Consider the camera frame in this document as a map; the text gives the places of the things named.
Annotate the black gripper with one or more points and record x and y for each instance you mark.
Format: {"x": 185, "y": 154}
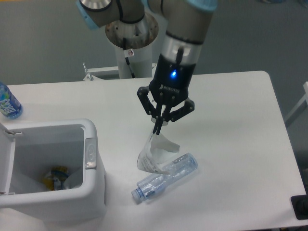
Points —
{"x": 169, "y": 87}

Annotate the blue labelled water bottle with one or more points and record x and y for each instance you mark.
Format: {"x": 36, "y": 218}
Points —
{"x": 10, "y": 107}

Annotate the white trash can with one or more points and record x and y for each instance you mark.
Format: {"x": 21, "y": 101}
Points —
{"x": 28, "y": 151}

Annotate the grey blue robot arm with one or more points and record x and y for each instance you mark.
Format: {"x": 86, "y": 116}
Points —
{"x": 188, "y": 23}

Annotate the white frame at right edge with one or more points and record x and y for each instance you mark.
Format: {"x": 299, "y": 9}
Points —
{"x": 298, "y": 109}

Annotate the white paper wrapper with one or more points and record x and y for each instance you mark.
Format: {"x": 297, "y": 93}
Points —
{"x": 157, "y": 152}

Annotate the yellow trash in bin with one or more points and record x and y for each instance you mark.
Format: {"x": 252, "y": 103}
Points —
{"x": 54, "y": 180}

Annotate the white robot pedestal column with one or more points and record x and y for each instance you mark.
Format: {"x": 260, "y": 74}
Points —
{"x": 133, "y": 46}

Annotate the crushed clear plastic bottle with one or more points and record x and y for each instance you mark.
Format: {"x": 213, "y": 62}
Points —
{"x": 155, "y": 184}

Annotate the black clamp at table edge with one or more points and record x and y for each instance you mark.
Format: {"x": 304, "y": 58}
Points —
{"x": 300, "y": 206}

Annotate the white metal frame brackets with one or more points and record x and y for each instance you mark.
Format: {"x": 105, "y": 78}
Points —
{"x": 101, "y": 73}

